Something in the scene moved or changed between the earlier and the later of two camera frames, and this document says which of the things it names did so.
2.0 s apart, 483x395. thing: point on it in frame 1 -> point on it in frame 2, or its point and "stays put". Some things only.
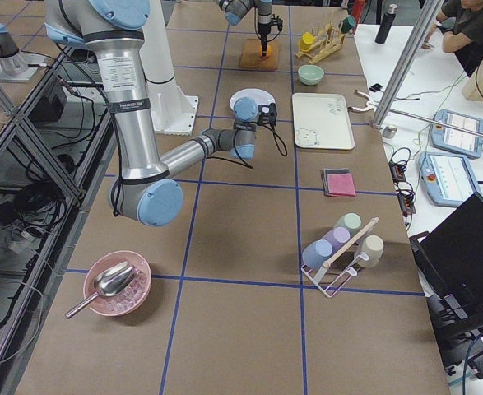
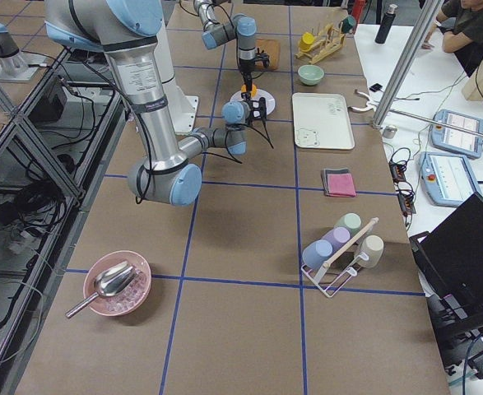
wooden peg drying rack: (327, 43) stays put
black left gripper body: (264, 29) -> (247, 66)
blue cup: (314, 254) stays put
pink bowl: (130, 299) stays put
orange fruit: (269, 51) -> (253, 90)
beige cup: (372, 246) stays put
